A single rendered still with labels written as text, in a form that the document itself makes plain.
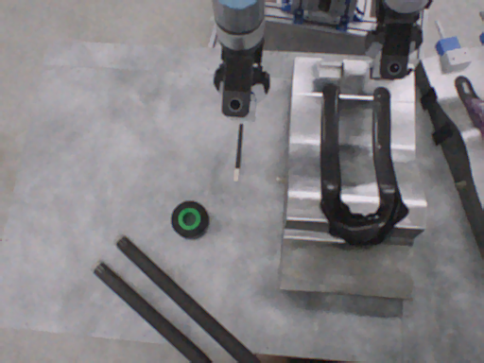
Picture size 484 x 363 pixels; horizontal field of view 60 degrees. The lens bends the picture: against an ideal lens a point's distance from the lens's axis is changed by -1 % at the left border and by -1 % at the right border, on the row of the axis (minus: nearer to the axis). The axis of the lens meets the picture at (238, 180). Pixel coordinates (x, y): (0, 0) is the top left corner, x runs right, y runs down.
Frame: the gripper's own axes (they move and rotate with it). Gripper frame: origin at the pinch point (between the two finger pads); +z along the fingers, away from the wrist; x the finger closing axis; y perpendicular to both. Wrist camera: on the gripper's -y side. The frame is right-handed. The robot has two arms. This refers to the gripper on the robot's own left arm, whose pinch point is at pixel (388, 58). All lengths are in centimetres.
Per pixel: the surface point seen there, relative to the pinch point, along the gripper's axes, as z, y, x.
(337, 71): 6.8, -0.1, 9.8
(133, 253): -3, -44, 50
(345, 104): 3.4, -9.0, 8.0
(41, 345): 67, -86, 117
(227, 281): 3, -48, 31
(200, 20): 95, 62, 73
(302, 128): 1.7, -14.8, 16.7
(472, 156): 5.2, -19.1, -17.7
